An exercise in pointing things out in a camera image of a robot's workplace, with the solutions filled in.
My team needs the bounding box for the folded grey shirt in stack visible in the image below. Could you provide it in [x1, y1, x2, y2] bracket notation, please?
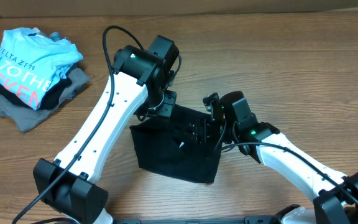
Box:
[0, 31, 91, 133]

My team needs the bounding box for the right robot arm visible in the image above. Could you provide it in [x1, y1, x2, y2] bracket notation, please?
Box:
[202, 91, 358, 223]

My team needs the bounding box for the light blue printed t-shirt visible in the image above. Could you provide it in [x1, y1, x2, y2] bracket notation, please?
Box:
[0, 27, 83, 110]

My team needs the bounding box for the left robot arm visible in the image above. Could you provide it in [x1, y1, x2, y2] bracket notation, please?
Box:
[33, 35, 180, 223]

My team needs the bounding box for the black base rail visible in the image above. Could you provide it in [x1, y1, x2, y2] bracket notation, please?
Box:
[113, 215, 281, 224]

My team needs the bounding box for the folded black shirt in stack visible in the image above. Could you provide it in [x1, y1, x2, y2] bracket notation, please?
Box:
[0, 65, 72, 110]

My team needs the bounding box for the black t-shirt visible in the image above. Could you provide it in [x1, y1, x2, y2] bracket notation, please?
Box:
[130, 105, 221, 184]

